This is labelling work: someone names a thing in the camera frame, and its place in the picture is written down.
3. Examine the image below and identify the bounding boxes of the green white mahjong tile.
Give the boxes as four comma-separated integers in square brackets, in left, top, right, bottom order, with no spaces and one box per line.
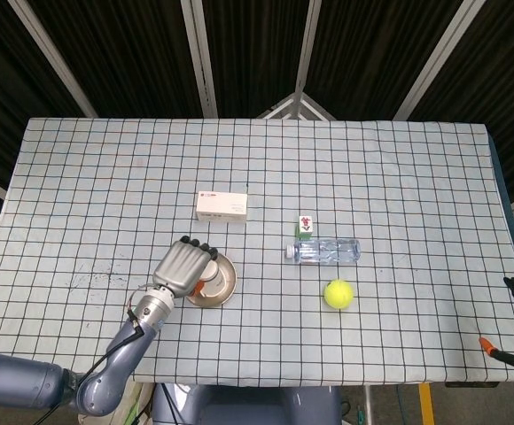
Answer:
[294,214,315,241]

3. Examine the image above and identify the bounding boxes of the round metal plate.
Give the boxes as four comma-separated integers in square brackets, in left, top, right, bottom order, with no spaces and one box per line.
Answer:
[184,251,238,309]

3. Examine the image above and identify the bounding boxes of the yellow tennis ball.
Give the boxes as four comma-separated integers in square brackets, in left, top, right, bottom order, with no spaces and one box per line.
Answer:
[323,279,355,311]

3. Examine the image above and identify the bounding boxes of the blue-grey robot torso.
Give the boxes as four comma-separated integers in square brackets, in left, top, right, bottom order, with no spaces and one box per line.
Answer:
[152,383,342,425]

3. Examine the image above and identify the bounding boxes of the checkered light blue tablecloth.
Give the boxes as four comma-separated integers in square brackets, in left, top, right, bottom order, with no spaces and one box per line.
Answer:
[0,116,514,384]

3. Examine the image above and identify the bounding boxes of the triangular aluminium frame brace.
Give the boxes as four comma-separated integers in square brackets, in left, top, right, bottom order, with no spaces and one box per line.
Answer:
[256,91,338,120]

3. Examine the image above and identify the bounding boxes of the white cardboard box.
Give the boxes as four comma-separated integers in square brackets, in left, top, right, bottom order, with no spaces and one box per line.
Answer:
[195,190,248,224]

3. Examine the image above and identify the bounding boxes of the aluminium frame post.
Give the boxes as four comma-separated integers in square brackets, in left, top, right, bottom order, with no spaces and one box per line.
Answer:
[392,0,488,120]
[292,0,324,95]
[180,0,219,119]
[7,0,98,119]

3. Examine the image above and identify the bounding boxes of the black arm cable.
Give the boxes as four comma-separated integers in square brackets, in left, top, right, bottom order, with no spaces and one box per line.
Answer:
[30,309,147,425]

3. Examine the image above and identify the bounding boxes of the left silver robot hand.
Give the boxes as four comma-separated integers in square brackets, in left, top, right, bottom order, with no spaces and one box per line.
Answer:
[152,236,219,298]

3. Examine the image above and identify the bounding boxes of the clear plastic water bottle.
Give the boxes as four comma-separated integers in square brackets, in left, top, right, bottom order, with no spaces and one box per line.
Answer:
[283,238,362,266]

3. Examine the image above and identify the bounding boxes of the blue table underlay cloth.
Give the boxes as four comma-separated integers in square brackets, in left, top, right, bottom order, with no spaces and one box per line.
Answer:
[487,127,514,284]

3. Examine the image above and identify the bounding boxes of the white paper cup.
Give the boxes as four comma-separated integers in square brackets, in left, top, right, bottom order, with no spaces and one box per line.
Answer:
[197,260,223,298]

